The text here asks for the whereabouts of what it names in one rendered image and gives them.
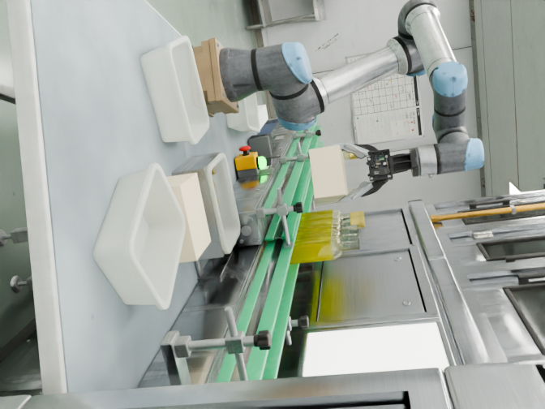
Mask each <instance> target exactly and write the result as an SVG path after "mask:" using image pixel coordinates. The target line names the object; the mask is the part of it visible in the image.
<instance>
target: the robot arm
mask: <svg viewBox="0 0 545 409"><path fill-rule="evenodd" d="M397 29H398V35H397V36H396V37H393V38H391V39H389V40H388V42H387V45H386V46H385V47H384V48H382V49H380V50H377V51H375V52H373V53H371V54H368V55H366V56H364V57H362V58H359V59H357V60H355V61H353V62H350V63H348V64H346V65H344V66H342V67H339V68H337V69H336V70H333V71H330V72H329V73H327V74H324V75H322V76H320V77H318V78H314V77H312V72H311V65H310V61H309V58H308V56H307V52H306V50H305V48H304V47H303V45H302V44H301V43H300V42H297V41H294V42H284V43H282V44H279V45H271V46H266V47H262V48H258V49H253V50H244V49H238V48H232V47H227V48H223V49H221V50H220V53H219V67H220V73H221V81H222V84H223V88H224V90H225V94H226V96H227V97H228V99H229V100H230V102H236V101H241V100H242V99H244V98H246V97H249V96H250V95H251V94H253V93H256V92H259V91H264V90H269V93H270V96H271V99H272V103H273V107H274V110H275V115H276V116H277V119H278V122H279V123H280V124H281V125H282V126H283V127H284V128H285V129H287V130H292V131H303V130H306V129H308V128H310V127H312V126H313V125H314V124H315V122H316V120H317V115H318V114H322V113H323V112H325V110H326V108H327V105H328V104H331V103H333V102H335V101H337V100H339V99H342V98H343V97H346V96H348V95H350V94H352V93H355V92H357V91H358V90H361V89H363V88H365V87H367V86H369V85H372V84H374V83H376V82H378V81H380V80H383V79H385V78H387V77H389V76H391V75H394V74H396V73H397V74H399V75H407V76H411V77H415V76H421V75H425V74H427V78H428V79H429V82H430V85H431V88H432V91H433V96H434V114H433V115H432V128H433V131H434V132H435V135H436V141H437V144H427V145H421V146H417V147H416V148H411V149H409V153H401V154H396V155H392V156H391V155H390V151H389V149H383V150H378V149H377V148H376V147H374V146H372V145H369V144H348V143H339V144H333V146H335V145H340V147H341V150H344V151H346V152H347V153H352V154H354V155H355V156H356V157H357V158H360V159H363V158H364V157H366V156H370V157H367V162H366V163H367V165H368V166H369V172H370V173H369V174H368V175H367V176H368V177H369V178H370V183H369V182H366V181H363V182H362V183H360V185H359V187H358V188H357V189H356V190H353V191H352V192H351V193H350V194H349V195H347V196H344V197H343V198H341V199H340V200H339V201H340V202H348V201H352V200H356V199H358V198H361V197H364V196H369V195H371V194H373V193H375V192H377V191H379V190H380V189H381V188H382V186H383V185H384V184H386V182H388V181H389V180H393V174H397V173H401V172H405V171H407V170H411V173H412V176H413V177H418V175H420V176H421V177H422V176H427V175H428V177H429V178H432V177H433V174H447V173H454V172H461V171H465V172H466V171H468V170H476V169H479V168H481V167H482V166H483V164H484V149H483V143H482V141H481V140H480V139H479V138H475V139H473V138H469V136H468V133H467V130H466V87H467V83H468V78H467V74H466V68H465V66H464V65H461V64H460V63H459V62H457V61H456V59H455V58H454V55H453V52H452V50H451V48H450V46H449V44H448V41H447V39H446V36H445V35H444V32H443V29H442V27H441V26H440V13H439V10H438V8H437V6H436V4H435V3H434V2H433V1H432V0H409V1H408V2H407V3H406V4H405V5H404V6H403V7H402V9H401V11H400V13H399V16H398V20H397ZM371 181H374V182H371ZM385 181H386V182H385Z"/></svg>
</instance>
